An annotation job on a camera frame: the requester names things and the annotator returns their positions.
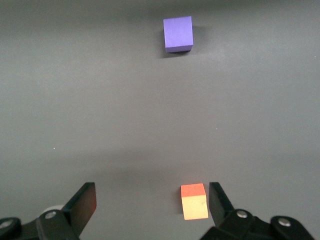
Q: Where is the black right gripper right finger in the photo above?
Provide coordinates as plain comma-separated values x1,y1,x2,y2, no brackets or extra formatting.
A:
199,181,315,240

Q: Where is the orange cube block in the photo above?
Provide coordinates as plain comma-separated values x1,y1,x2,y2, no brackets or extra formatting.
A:
180,183,210,221

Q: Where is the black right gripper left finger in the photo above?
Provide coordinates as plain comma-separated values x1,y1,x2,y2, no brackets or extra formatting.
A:
0,181,97,240

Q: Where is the purple cube block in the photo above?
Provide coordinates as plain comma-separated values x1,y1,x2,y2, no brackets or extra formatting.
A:
163,15,195,54

